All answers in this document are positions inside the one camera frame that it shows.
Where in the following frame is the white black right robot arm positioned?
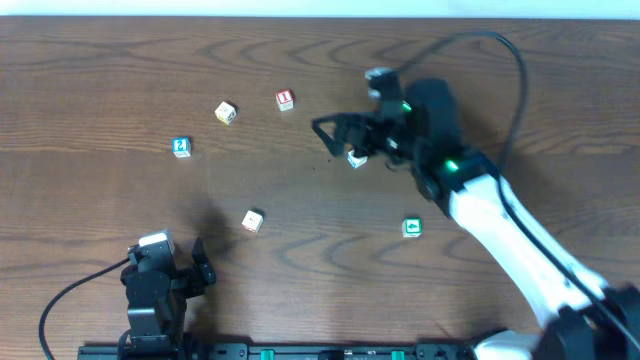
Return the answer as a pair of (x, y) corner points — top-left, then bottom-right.
(312, 79), (639, 359)

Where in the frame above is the green number 4 block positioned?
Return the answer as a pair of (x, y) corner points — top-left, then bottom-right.
(402, 218), (422, 238)

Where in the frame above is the blue edged picture block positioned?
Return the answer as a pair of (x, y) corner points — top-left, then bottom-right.
(347, 150), (368, 169)

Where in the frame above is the red edged butterfly block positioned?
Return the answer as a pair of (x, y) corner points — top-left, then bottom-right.
(241, 210), (264, 233)

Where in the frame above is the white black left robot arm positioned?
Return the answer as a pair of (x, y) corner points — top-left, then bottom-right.
(120, 237), (216, 356)

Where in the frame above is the yellow wooden block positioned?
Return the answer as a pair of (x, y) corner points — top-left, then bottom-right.
(214, 101), (237, 125)

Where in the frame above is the blue number 2 block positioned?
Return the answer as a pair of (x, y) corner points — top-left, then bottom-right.
(172, 137), (192, 158)

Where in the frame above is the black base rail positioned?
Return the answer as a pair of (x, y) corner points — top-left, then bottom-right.
(77, 343), (476, 360)

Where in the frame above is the red letter I block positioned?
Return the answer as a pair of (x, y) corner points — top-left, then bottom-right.
(275, 89), (294, 111)

